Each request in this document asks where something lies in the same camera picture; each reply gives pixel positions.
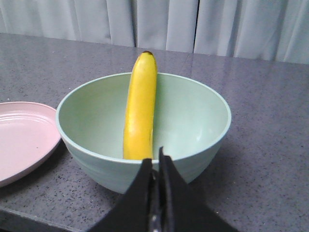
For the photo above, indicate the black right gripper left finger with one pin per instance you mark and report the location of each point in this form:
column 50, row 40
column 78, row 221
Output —
column 130, row 214

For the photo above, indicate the yellow banana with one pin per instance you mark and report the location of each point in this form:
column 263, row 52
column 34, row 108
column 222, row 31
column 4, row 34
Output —
column 140, row 107

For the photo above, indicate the pink plate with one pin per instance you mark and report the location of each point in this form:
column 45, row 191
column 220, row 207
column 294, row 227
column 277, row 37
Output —
column 28, row 136

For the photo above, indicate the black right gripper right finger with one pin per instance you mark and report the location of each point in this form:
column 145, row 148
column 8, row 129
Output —
column 182, row 210

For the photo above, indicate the pale green curtain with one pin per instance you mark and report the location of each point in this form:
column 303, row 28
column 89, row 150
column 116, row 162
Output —
column 256, row 29

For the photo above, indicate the green bowl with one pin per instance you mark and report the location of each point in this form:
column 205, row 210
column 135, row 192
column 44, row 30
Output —
column 108, row 135

